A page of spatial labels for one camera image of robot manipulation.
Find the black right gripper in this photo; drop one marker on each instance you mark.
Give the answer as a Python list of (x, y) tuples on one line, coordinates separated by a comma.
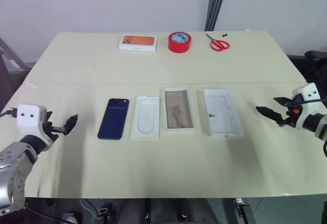
[(295, 116)]

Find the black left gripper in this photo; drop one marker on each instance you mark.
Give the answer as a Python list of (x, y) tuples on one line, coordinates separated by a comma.
[(52, 130)]

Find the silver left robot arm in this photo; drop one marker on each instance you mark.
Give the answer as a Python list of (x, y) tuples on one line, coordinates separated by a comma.
[(15, 157)]

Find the white phone box base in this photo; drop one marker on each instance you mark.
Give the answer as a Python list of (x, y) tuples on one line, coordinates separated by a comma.
[(223, 114)]

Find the white box lid brown inside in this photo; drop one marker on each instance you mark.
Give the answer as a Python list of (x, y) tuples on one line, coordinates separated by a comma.
[(178, 111)]

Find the white box with orange phone print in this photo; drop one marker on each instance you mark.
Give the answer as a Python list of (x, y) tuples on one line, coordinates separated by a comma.
[(138, 43)]

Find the dark blue smartphone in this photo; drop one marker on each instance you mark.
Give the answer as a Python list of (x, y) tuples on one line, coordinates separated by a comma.
[(113, 121)]

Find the black office chair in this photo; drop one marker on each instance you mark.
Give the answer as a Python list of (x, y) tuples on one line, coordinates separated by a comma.
[(316, 65)]

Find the white moulded insert tray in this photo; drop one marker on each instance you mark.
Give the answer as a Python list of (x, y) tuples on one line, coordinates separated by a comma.
[(146, 117)]

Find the small black clip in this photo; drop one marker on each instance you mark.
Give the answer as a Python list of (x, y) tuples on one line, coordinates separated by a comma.
[(225, 35)]

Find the black table leg with clamp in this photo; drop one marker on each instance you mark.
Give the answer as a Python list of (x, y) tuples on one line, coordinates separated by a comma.
[(242, 211)]

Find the red tape roll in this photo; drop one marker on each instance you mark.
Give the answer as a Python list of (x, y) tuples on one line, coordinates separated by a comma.
[(179, 45)]

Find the cream paper table cover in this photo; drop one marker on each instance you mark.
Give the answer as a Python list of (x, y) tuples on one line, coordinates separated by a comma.
[(166, 68), (166, 167)]

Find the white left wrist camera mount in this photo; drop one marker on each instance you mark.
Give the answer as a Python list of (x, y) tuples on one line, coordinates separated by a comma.
[(29, 121)]

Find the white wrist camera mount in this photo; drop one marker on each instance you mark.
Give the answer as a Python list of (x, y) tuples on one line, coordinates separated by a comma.
[(29, 121), (310, 91)]

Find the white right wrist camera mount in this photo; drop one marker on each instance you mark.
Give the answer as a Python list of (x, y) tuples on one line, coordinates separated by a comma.
[(310, 91)]

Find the dark vertical frame post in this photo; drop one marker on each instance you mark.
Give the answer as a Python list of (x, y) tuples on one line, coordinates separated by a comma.
[(215, 4)]

